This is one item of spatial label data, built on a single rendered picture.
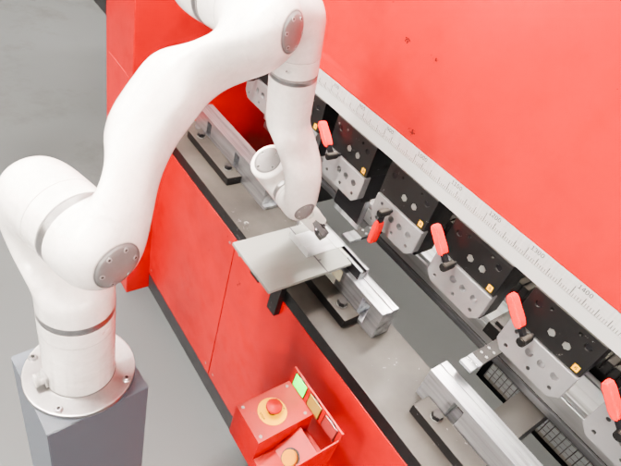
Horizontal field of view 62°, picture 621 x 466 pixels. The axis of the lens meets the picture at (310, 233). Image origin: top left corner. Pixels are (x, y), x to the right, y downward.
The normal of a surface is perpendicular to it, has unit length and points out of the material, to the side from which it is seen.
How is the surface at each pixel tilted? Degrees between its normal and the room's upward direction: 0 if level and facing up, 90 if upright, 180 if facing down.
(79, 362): 90
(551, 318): 90
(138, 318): 0
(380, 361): 0
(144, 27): 90
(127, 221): 62
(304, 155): 49
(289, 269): 0
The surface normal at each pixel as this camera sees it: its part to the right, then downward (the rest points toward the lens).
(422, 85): -0.79, 0.22
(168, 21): 0.56, 0.63
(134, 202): 0.91, 0.07
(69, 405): 0.25, -0.74
